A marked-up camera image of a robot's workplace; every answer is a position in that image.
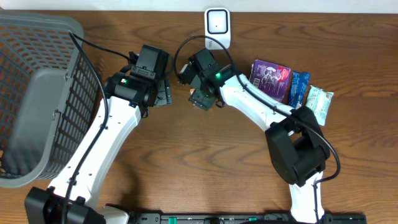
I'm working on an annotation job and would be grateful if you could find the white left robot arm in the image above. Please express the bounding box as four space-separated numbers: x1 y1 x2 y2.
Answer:
24 72 172 223

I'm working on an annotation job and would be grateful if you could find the blue Oreo cookie pack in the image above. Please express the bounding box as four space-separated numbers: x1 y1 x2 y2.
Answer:
288 71 310 109

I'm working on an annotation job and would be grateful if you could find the red purple snack bag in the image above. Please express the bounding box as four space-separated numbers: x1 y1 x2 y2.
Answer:
249 59 291 103

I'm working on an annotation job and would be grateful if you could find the grey plastic mesh basket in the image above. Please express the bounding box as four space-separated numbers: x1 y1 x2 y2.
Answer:
1 11 98 188

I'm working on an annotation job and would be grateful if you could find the white barcode scanner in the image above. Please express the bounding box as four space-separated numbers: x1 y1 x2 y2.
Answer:
204 7 231 49

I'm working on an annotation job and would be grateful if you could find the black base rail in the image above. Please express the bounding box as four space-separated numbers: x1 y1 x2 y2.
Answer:
128 213 367 224

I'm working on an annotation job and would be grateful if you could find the light green snack packet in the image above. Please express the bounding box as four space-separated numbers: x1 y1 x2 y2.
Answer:
305 85 334 126

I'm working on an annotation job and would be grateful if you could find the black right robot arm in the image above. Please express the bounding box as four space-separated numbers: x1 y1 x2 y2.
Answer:
178 63 331 223

